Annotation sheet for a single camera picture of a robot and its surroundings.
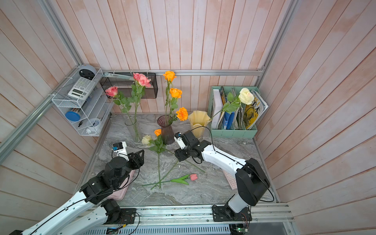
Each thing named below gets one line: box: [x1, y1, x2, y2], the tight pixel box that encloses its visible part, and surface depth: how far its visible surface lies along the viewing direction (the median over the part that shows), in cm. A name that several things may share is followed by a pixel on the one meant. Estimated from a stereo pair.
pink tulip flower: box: [141, 173, 199, 187], surface depth 87 cm
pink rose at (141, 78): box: [132, 72, 147, 86], surface depth 77 cm
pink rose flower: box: [105, 86, 139, 139], surface depth 88 cm
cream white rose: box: [210, 87, 255, 121], surface depth 71 cm
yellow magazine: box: [243, 89, 269, 131], surface depth 100 cm
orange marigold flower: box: [175, 106, 189, 121], surface depth 77 cm
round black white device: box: [78, 64, 97, 81], surface depth 83 cm
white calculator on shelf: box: [67, 76, 96, 101], surface depth 79 cm
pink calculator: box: [221, 168, 238, 190], surface depth 85 cm
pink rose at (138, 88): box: [130, 72, 152, 142], surface depth 82 cm
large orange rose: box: [169, 87, 183, 118], surface depth 84 cm
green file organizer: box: [207, 86, 261, 138], surface depth 100 cm
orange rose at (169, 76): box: [163, 70, 177, 118], surface depth 84 cm
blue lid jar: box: [65, 107, 81, 122], surface depth 79 cm
